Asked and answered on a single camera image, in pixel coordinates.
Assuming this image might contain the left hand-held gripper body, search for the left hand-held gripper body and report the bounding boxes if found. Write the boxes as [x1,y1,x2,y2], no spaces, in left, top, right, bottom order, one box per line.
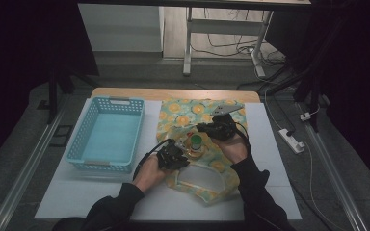
[156,139,191,170]

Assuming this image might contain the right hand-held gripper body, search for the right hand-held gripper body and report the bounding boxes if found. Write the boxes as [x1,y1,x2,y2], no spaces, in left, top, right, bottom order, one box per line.
[210,102,245,141]

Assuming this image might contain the small green-capped bottle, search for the small green-capped bottle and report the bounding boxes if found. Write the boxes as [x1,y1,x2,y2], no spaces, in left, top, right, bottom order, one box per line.
[189,134,204,152]

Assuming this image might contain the orange-slice print cloth bag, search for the orange-slice print cloth bag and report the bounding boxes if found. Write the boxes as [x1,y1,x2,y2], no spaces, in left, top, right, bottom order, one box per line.
[156,97,249,206]

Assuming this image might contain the blue perforated plastic basket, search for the blue perforated plastic basket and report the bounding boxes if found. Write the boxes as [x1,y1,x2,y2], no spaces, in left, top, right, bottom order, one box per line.
[65,95,145,175]

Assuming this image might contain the person's right hand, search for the person's right hand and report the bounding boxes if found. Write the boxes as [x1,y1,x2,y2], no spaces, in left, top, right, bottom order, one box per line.
[211,134,251,166]

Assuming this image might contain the person's left hand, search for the person's left hand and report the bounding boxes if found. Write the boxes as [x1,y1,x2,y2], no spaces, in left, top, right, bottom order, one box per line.
[132,155,172,194]

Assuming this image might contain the white power strip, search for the white power strip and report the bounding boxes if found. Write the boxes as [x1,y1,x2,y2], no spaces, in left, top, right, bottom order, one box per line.
[277,128,306,155]

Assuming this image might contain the black metal stand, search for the black metal stand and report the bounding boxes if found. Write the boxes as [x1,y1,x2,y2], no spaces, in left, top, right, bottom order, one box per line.
[292,62,330,133]
[46,57,101,125]

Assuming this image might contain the white table mat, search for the white table mat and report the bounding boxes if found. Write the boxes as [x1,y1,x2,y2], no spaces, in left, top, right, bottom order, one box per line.
[34,98,303,222]

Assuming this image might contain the black floor plate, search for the black floor plate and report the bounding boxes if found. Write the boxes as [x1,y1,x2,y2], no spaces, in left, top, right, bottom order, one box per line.
[49,124,75,148]

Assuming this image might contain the grey cabinet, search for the grey cabinet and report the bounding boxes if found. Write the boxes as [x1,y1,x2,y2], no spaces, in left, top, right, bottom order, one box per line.
[78,3,166,53]

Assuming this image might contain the black curtain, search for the black curtain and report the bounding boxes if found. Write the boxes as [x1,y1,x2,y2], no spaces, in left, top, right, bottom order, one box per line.
[264,0,370,198]
[0,0,100,172]

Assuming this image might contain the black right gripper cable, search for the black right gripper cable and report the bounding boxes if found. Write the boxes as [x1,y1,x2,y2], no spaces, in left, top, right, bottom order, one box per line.
[234,120,252,150]

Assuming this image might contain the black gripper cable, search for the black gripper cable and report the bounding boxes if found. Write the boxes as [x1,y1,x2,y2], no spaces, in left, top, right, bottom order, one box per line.
[234,120,252,150]
[132,138,172,181]

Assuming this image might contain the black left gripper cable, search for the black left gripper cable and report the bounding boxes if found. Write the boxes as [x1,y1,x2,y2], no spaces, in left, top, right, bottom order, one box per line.
[132,138,172,181]

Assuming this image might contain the tangle of floor cables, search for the tangle of floor cables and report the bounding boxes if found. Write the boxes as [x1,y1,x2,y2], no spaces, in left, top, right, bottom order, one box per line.
[191,8,287,66]

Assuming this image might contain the white desk frame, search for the white desk frame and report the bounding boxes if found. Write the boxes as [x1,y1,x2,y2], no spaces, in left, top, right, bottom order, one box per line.
[182,6,275,78]

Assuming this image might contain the thin white cable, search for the thin white cable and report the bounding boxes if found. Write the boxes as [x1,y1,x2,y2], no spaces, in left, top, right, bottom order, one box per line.
[303,142,351,231]

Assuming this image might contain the aluminium rail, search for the aluminium rail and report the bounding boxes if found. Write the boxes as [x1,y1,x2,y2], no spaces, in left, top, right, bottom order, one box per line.
[297,101,369,231]
[0,95,71,231]

